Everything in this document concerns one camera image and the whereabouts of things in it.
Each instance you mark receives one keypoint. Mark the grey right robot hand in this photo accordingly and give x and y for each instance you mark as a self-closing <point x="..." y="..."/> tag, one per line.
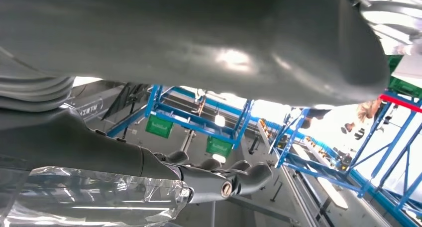
<point x="197" y="37"/>

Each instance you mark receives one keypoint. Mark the stamped metal panel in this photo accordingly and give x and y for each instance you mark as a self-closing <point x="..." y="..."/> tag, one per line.
<point x="395" y="21"/>

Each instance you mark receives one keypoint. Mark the red rack bar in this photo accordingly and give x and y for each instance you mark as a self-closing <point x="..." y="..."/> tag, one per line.
<point x="400" y="103"/>

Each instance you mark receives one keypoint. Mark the blue storage rack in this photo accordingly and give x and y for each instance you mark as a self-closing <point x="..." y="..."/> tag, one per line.
<point x="289" y="142"/>
<point x="152" y="100"/>

